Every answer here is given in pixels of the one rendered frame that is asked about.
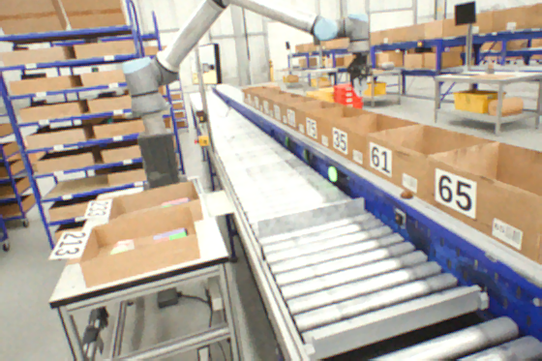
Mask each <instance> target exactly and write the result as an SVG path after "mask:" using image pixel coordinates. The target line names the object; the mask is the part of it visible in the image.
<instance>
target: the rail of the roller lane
mask: <svg viewBox="0 0 542 361"><path fill-rule="evenodd" d="M188 98H189V100H190V103H191V105H192V107H193V110H194V114H196V107H195V105H194V104H193V99H192V98H191V96H190V95H188ZM196 121H197V122H198V125H199V128H200V131H201V133H202V135H207V133H206V132H204V131H203V129H202V128H201V124H199V117H196ZM211 159H212V163H213V166H214V168H215V169H216V172H217V176H218V178H219V181H220V183H221V185H222V188H223V190H225V192H226V195H227V196H228V200H229V201H230V203H231V204H232V206H233V207H234V211H235V212H234V213H231V214H232V217H233V220H234V223H235V225H236V227H237V230H238V232H239V236H240V239H241V242H242V243H243V246H244V248H245V253H246V255H247V257H248V260H249V262H250V264H251V268H252V271H253V272H254V275H255V277H256V283H257V286H258V288H259V290H260V293H261V294H262V300H263V302H264V304H265V306H266V309H267V311H268V315H269V317H270V319H271V322H272V324H273V326H274V331H275V333H276V335H277V338H278V340H279V342H280V347H281V349H282V352H283V354H284V356H285V359H286V361H310V359H309V357H307V355H306V353H305V352H304V350H303V343H302V341H301V339H300V337H299V335H298V334H297V329H296V328H295V326H294V324H293V323H292V320H291V317H290V315H289V312H288V311H287V309H286V304H285V302H284V300H283V299H282V297H281V294H280V292H279V290H278V289H277V286H276V284H275V283H274V279H273V277H272V275H271V273H270V271H269V270H268V265H267V264H266V262H265V260H264V261H263V262H262V265H263V271H264V273H262V265H261V259H260V253H259V247H258V245H257V243H256V239H255V237H254V236H253V233H252V231H251V228H250V226H249V224H248V222H247V220H246V219H245V214H244V213H243V211H242V209H241V207H240V203H239V201H238V200H237V197H236V195H235V194H234V190H233V189H232V187H231V185H230V184H229V182H228V178H227V176H226V173H225V171H224V169H223V166H222V164H221V162H220V160H219V158H218V156H217V152H216V151H215V153H214V151H212V152H211Z"/></svg>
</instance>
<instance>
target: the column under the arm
mask: <svg viewBox="0 0 542 361"><path fill-rule="evenodd" d="M137 140H138V144H139V148H140V156H141V159H142V162H143V167H144V170H145V174H146V183H144V184H143V188H142V190H143V191H149V190H152V189H157V188H161V187H163V186H168V185H176V184H180V183H184V182H188V175H185V174H184V175H182V176H180V173H179V167H178V163H177V160H176V151H175V147H174V142H173V138H172V133H171V129H170V128H167V129H166V131H165V132H164V133H158V134H154V135H146V133H139V135H138V139H137Z"/></svg>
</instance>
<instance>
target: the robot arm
mask: <svg viewBox="0 0 542 361"><path fill-rule="evenodd" d="M230 4H233V5H237V6H239V7H241V8H243V9H245V10H247V11H251V12H254V13H256V14H258V15H262V16H266V17H268V18H270V19H273V20H274V21H277V22H281V23H282V24H285V25H286V26H289V27H291V28H296V29H297V30H300V31H302V32H304V33H306V34H309V35H311V36H314V37H315V38H318V39H319V40H321V41H324V42H328V41H331V40H341V39H349V52H351V51H352V53H351V56H355V57H354V58H353V60H352V61H351V62H350V63H349V66H348V67H347V68H346V71H347V73H348V74H349V82H350V84H351V86H352V87H353V89H354V91H355V93H356V95H357V96H358V97H359V98H361V97H362V95H363V93H364V91H366V90H367V89H368V85H367V77H368V76H371V75H373V64H367V55H369V51H367V50H369V35H368V19H367V14H349V15H347V17H344V18H338V19H330V18H327V17H325V16H320V15H315V14H313V13H310V12H308V11H303V10H302V9H299V8H297V7H295V6H292V5H289V4H286V3H285V2H282V1H280V0H202V1H201V3H200V4H199V5H198V7H197V8H196V10H195V11H193V14H192V15H191V16H190V17H189V18H188V20H187V22H185V24H184V25H183V26H182V28H181V29H180V31H179V32H178V33H177V34H176V35H175V37H174V39H173V40H171V42H170V43H169V45H168V46H167V47H166V49H165V50H164V51H158V53H157V54H156V56H155V57H153V59H152V61H151V59H150V57H143V58H140V59H136V60H133V61H129V62H127V63H123V65H122V67H123V75H124V77H125V79H126V82H127V85H128V87H129V93H130V96H131V98H132V105H131V112H132V115H135V114H140V113H145V112H149V111H152V110H157V109H163V108H165V107H167V104H166V101H165V100H164V98H163V97H162V95H161V94H160V92H159V89H158V87H160V86H169V85H170V84H172V83H173V82H175V80H177V78H178V77H179V71H180V70H181V67H180V64H181V63H182V62H183V60H184V59H185V58H186V57H187V55H188V54H189V53H190V52H191V51H192V50H193V48H194V46H195V45H197V43H198V41H199V40H201V38H202V37H203V36H204V34H205V33H206V32H207V31H208V30H209V28H210V27H211V26H212V24H213V23H214V22H216V19H217V18H218V17H219V16H220V15H221V14H222V12H223V11H225V10H226V9H227V6H228V5H230ZM371 68H372V73H371ZM357 78H361V79H360V80H358V79H357Z"/></svg>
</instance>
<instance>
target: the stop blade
mask: <svg viewBox="0 0 542 361"><path fill-rule="evenodd" d="M362 213H364V197H360V198H357V199H353V200H350V201H341V202H338V203H333V204H330V205H326V206H321V207H315V208H311V209H307V210H303V211H299V212H295V213H287V214H283V215H280V216H276V217H273V218H268V219H261V220H256V222H257V228H258V235H259V237H260V236H268V235H271V234H275V233H279V232H282V231H286V230H294V229H297V228H300V227H304V226H311V225H318V224H322V223H326V222H329V221H333V220H337V219H343V218H347V217H351V216H355V215H358V214H362Z"/></svg>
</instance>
